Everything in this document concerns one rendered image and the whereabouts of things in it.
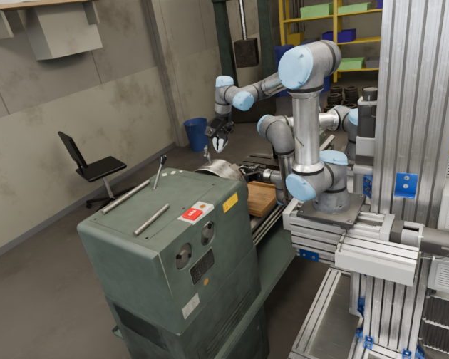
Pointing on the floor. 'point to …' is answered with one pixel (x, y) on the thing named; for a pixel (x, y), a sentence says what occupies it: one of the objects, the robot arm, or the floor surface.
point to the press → (246, 55)
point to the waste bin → (197, 133)
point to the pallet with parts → (334, 99)
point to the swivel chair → (95, 170)
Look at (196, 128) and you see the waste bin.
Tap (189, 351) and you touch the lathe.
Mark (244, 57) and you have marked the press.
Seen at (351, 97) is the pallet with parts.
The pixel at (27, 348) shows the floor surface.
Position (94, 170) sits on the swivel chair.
